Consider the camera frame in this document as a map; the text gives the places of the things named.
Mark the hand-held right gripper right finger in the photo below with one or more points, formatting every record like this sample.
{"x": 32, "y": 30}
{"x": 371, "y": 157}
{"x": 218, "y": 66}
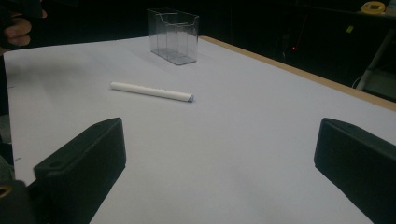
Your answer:
{"x": 361, "y": 161}

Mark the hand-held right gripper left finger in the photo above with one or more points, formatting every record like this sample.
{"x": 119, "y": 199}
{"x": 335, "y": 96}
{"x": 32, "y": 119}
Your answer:
{"x": 84, "y": 168}

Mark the white pen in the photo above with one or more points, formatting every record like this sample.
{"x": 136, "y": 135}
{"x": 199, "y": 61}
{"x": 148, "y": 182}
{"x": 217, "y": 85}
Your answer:
{"x": 151, "y": 91}

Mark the clear plastic holder box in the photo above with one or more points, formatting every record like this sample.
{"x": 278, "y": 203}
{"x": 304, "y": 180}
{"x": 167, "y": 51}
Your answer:
{"x": 173, "y": 36}

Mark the grey metal stand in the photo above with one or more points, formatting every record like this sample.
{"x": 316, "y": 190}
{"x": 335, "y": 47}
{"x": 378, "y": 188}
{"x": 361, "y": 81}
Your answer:
{"x": 375, "y": 60}

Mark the yellow tape roll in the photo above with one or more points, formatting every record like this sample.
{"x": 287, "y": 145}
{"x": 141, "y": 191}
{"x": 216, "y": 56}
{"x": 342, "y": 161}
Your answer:
{"x": 373, "y": 7}

